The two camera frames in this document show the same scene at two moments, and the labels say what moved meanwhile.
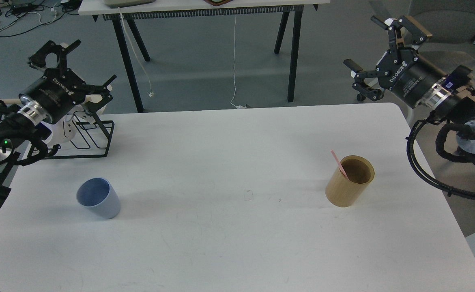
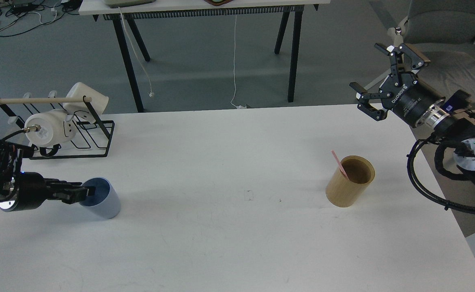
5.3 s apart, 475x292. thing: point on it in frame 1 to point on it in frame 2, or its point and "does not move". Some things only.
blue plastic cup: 99,196 does not move
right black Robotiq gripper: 414,79 to 413,101
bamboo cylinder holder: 341,192 does not move
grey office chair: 458,38 does not move
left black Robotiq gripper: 46,99 to 27,190
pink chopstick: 341,168 does not move
